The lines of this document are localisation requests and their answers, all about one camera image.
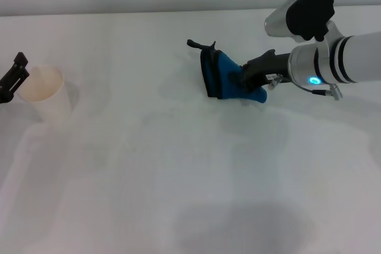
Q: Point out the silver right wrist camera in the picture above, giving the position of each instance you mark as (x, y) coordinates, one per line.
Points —
(306, 10)

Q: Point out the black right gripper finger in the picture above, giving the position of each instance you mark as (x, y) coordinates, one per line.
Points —
(254, 89)
(238, 77)

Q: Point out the white paper cup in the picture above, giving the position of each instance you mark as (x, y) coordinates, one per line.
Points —
(47, 99)

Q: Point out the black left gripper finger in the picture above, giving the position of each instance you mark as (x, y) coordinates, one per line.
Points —
(13, 75)

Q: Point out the blue rag with black trim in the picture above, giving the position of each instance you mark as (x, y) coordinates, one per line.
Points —
(223, 75)

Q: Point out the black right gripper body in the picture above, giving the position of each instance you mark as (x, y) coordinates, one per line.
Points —
(265, 68)

